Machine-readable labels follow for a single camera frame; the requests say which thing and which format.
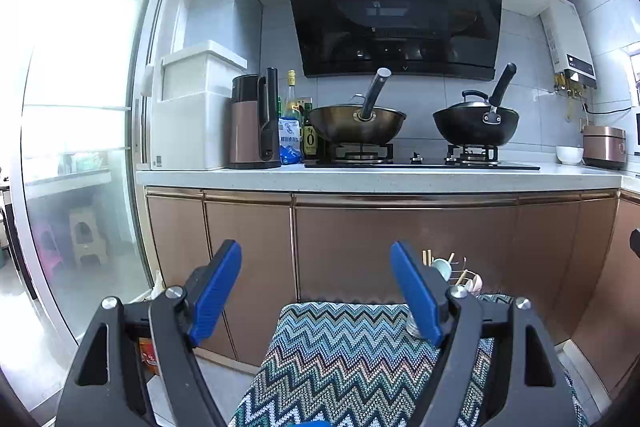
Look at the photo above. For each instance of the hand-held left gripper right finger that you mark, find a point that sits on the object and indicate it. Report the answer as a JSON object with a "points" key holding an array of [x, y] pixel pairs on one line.
{"points": [[415, 292]]}

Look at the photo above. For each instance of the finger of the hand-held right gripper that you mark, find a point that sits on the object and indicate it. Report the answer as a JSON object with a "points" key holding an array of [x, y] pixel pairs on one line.
{"points": [[636, 243]]}

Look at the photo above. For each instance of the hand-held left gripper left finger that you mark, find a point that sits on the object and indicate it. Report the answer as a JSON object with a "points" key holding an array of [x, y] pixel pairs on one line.
{"points": [[215, 302]]}

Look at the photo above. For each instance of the brown lower cabinets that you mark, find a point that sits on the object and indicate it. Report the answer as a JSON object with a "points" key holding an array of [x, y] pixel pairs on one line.
{"points": [[350, 247]]}

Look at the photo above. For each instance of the zigzag patterned cloth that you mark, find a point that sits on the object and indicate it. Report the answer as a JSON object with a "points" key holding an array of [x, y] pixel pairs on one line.
{"points": [[340, 357]]}

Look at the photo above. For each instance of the brown rice cooker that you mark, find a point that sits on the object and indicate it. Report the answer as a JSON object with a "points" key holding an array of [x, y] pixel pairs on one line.
{"points": [[604, 147]]}

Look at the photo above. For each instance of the white bowl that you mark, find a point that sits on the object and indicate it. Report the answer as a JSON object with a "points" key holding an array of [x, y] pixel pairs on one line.
{"points": [[570, 155]]}

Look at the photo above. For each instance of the black gas stove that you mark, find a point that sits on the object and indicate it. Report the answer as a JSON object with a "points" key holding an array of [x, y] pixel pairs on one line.
{"points": [[420, 162]]}

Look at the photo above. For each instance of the beige plastic stool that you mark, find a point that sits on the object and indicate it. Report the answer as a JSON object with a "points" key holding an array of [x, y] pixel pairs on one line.
{"points": [[89, 234]]}

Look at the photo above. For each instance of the brass water heater valves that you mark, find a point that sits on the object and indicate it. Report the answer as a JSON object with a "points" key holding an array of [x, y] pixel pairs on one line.
{"points": [[567, 94]]}

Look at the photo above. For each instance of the pink plastic stool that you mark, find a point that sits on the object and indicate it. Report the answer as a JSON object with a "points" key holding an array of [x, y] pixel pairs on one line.
{"points": [[49, 247]]}

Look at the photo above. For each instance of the black wok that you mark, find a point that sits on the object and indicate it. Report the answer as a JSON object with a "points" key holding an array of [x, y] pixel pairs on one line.
{"points": [[475, 127]]}

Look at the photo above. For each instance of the blue seasoning bag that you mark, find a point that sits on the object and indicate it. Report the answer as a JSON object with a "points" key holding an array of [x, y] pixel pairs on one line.
{"points": [[290, 142]]}

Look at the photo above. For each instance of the bronze wok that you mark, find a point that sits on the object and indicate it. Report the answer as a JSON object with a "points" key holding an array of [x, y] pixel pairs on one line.
{"points": [[355, 124]]}

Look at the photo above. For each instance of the brown electric kettle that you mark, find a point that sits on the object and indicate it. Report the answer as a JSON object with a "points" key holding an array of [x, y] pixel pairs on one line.
{"points": [[250, 127]]}

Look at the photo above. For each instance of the dark bottle yellow label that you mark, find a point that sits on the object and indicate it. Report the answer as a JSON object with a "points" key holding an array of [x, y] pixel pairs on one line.
{"points": [[311, 139]]}

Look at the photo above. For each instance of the white storage box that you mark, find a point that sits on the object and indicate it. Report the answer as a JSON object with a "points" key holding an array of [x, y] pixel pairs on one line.
{"points": [[190, 117]]}

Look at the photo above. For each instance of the metal wok lid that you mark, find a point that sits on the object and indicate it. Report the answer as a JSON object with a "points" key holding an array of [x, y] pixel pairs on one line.
{"points": [[467, 102]]}

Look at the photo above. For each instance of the white water heater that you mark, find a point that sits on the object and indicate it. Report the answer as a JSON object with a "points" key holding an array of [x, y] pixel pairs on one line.
{"points": [[570, 47]]}

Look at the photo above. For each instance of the clear oil bottle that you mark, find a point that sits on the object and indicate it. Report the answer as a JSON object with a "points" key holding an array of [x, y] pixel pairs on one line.
{"points": [[291, 94]]}

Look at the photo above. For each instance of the glass sliding door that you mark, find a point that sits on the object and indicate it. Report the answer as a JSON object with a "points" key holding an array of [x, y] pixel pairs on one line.
{"points": [[85, 107]]}

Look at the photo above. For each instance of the black range hood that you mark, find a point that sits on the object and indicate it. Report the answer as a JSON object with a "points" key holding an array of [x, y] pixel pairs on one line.
{"points": [[395, 7]]}

